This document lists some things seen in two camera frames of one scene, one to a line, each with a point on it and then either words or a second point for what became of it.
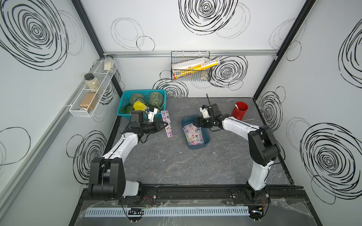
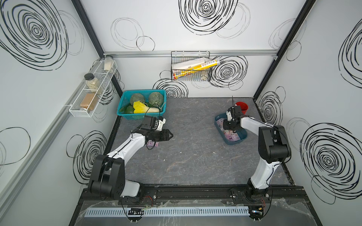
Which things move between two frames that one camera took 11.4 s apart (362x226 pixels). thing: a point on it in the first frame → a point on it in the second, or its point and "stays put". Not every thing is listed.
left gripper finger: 160,125 → 166,135
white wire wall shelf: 86,102 stays put
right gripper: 199,123 → 226,126
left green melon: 137,97 stays put
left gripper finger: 158,128 → 166,136
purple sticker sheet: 193,135 → 231,136
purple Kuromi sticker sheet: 165,118 → 150,142
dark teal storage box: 205,132 → 242,133
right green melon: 156,100 stays put
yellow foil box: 202,66 stays put
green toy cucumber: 127,109 stays put
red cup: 239,110 stays put
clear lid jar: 109,63 stays put
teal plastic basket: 125,97 stays put
